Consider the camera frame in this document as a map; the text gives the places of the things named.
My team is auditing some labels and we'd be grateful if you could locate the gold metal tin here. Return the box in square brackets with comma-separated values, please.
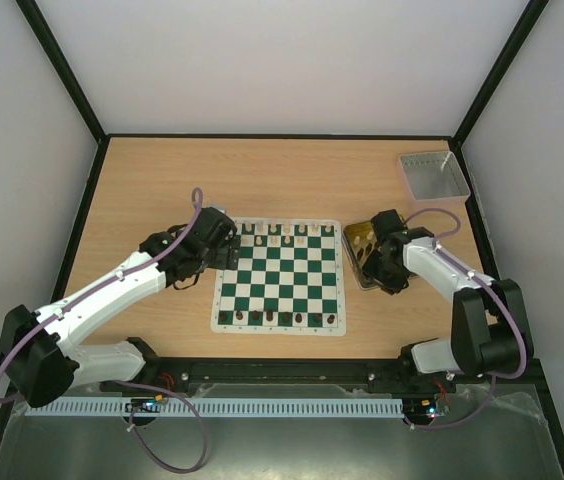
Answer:
[342, 219, 381, 290]

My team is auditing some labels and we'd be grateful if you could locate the green white chess board mat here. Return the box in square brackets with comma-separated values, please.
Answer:
[210, 217, 347, 337]

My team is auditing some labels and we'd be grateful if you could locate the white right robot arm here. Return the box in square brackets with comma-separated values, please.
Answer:
[361, 210, 533, 392]

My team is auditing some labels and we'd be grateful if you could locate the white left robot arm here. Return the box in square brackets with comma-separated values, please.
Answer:
[0, 207, 240, 407]

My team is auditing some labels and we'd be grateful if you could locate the silver pink tin lid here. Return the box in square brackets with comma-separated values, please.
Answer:
[396, 151, 471, 208]

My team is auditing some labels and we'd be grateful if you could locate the grey slotted cable duct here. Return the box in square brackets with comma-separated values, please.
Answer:
[25, 397, 403, 419]

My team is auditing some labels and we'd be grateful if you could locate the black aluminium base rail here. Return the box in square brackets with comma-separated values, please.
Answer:
[101, 357, 543, 394]

